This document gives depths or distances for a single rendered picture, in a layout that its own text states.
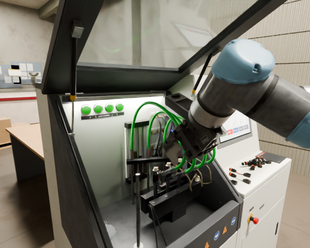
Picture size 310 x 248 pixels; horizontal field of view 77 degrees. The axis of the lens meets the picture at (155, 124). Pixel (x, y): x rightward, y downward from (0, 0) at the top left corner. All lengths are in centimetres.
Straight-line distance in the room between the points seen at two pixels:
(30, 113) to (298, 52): 689
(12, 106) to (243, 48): 696
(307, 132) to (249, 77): 11
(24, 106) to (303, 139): 706
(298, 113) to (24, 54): 996
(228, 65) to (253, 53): 4
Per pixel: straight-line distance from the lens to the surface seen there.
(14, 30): 1014
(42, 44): 1029
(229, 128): 137
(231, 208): 102
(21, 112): 716
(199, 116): 37
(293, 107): 33
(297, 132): 34
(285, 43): 396
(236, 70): 29
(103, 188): 114
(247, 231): 131
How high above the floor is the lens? 152
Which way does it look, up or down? 13 degrees down
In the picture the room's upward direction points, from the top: 1 degrees clockwise
